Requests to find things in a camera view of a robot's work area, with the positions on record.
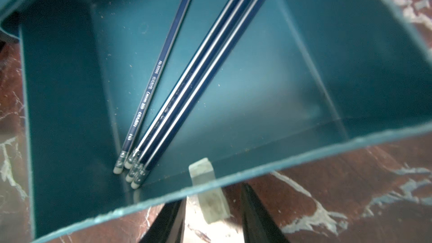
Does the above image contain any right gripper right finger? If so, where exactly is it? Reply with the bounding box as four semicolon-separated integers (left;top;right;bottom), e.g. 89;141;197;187
241;183;289;243

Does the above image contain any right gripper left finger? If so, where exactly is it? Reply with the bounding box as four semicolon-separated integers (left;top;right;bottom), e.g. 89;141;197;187
139;198;187;243

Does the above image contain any black pencil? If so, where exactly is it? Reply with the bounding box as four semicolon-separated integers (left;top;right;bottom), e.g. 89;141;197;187
113;0;191;174
130;0;265;190
126;0;251;183
124;0;239;169

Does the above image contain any teal bottom drawer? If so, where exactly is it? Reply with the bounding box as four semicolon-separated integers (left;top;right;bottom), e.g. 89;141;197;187
19;0;432;243

